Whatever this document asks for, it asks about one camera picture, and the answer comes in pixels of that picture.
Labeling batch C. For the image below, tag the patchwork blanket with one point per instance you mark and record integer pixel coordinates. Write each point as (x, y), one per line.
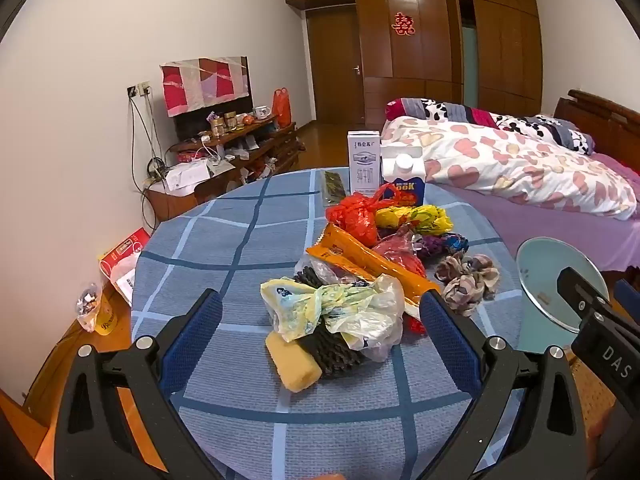
(450, 110)

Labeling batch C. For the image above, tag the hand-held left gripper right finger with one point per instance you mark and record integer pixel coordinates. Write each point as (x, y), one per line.
(450, 340)

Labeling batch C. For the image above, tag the purple candy wrapper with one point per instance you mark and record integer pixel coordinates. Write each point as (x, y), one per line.
(430, 246)

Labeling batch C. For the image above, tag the yellow sponge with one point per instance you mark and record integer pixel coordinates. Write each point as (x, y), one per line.
(295, 367)

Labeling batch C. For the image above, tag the brown wooden wardrobe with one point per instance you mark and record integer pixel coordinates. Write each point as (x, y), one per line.
(425, 60)

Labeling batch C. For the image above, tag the pale yellow plastic bag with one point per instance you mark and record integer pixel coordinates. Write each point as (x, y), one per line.
(340, 310)

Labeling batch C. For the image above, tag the gold lidded jar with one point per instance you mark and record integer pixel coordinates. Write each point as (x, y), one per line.
(217, 127)
(230, 121)

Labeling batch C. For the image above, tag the blue plaid tablecloth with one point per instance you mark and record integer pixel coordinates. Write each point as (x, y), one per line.
(225, 240)

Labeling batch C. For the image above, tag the yellow printed plastic bag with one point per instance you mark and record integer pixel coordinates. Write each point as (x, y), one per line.
(415, 217)

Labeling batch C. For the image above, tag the white milk carton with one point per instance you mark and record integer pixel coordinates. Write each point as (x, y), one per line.
(364, 160)

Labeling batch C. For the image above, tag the wooden television stand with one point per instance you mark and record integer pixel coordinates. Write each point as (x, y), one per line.
(265, 145)

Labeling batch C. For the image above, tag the dark green snack packet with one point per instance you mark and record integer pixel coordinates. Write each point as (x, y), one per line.
(334, 187)

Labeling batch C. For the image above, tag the red mesh net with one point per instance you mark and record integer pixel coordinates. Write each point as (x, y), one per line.
(415, 322)

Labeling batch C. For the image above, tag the orange plastic bag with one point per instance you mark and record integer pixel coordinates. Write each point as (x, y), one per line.
(282, 107)

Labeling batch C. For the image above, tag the wooden bed with purple sheet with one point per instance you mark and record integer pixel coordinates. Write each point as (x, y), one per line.
(550, 230)

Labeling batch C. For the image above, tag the red paper decoration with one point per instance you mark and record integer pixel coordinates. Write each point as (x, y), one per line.
(403, 24)

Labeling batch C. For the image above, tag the blue gable-top carton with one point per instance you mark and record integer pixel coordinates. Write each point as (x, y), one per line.
(407, 187)

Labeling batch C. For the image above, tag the black mesh net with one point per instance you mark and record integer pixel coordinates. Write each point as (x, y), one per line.
(335, 355)

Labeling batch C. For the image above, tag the red and white box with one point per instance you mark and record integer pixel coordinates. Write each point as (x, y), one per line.
(120, 255)

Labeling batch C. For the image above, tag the orange snack wrapper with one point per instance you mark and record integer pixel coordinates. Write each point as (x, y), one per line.
(350, 252)

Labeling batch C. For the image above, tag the heart print duvet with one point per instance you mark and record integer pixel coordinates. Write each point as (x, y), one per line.
(500, 160)

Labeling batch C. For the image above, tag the white printed mug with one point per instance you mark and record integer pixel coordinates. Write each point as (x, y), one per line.
(261, 112)

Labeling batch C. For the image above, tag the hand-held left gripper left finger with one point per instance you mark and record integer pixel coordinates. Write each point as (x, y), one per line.
(192, 340)

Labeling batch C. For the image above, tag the floral fabric scrunchie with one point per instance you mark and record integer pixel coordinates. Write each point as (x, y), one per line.
(465, 282)

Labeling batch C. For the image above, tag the clear plastic bag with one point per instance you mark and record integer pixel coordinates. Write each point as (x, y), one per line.
(320, 272)

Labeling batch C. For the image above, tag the red translucent plastic bag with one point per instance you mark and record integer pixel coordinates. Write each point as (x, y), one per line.
(397, 252)

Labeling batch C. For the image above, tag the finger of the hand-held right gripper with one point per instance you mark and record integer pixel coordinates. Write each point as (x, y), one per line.
(629, 294)
(580, 290)

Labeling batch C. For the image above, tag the white cardboard box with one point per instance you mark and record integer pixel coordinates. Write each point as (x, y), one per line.
(187, 175)

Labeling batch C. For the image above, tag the small wooden cabinet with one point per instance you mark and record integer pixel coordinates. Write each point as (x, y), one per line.
(170, 205)

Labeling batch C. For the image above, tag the clear bag of small items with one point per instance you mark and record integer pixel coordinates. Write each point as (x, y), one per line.
(89, 307)

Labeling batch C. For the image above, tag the black television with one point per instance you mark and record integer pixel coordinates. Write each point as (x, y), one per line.
(200, 122)

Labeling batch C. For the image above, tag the red round tin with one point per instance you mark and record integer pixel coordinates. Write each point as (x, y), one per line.
(190, 156)

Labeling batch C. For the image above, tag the wall socket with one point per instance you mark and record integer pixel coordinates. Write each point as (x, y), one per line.
(139, 89)

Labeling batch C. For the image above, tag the brown wooden door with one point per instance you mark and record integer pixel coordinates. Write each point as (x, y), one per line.
(335, 70)

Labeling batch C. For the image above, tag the light blue plastic bucket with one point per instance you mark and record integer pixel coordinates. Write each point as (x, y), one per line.
(540, 270)

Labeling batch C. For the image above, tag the red and white cloth cover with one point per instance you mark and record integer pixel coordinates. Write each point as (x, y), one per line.
(200, 82)

